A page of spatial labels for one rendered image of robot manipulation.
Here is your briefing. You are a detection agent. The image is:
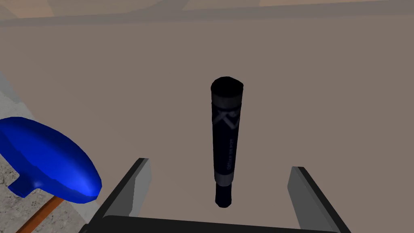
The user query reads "blue spatula with wooden handle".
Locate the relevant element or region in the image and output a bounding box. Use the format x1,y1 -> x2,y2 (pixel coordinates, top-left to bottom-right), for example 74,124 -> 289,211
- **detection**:
0,116 -> 103,233

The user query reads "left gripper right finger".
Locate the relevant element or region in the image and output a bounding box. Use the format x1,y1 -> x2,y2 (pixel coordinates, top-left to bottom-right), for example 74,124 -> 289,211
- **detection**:
287,166 -> 352,233

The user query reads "black cylindrical bottle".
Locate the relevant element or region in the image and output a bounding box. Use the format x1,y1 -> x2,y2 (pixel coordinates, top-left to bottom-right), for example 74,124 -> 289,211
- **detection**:
210,76 -> 245,208

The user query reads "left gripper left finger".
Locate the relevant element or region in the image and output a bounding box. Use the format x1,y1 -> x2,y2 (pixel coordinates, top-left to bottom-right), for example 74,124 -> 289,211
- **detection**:
96,157 -> 152,219

